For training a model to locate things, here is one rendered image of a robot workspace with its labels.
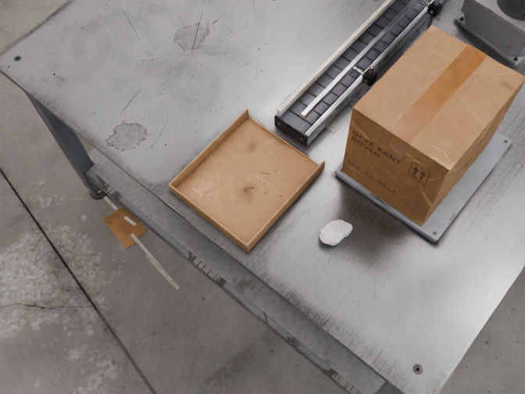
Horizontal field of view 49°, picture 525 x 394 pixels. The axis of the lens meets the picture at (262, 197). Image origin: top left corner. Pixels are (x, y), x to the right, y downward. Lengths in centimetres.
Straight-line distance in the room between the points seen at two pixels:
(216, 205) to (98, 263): 102
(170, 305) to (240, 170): 90
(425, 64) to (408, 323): 57
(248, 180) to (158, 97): 37
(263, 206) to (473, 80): 56
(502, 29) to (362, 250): 75
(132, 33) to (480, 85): 101
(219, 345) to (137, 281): 41
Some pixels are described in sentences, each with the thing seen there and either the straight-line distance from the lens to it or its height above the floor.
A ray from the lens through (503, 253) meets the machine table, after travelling 147.
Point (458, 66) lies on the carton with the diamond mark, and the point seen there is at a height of 112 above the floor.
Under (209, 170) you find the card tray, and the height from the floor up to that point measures 83.
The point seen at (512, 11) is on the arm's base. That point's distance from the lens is 173.
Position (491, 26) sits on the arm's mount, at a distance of 178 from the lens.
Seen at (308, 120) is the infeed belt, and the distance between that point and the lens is 150.
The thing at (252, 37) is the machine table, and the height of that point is 83.
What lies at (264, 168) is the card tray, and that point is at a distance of 148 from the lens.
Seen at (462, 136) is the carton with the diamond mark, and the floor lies 112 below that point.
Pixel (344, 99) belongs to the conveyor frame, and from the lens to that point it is 155.
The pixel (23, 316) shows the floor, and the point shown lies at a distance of 240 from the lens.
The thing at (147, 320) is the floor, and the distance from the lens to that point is 224.
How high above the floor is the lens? 211
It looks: 63 degrees down
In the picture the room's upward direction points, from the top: 4 degrees counter-clockwise
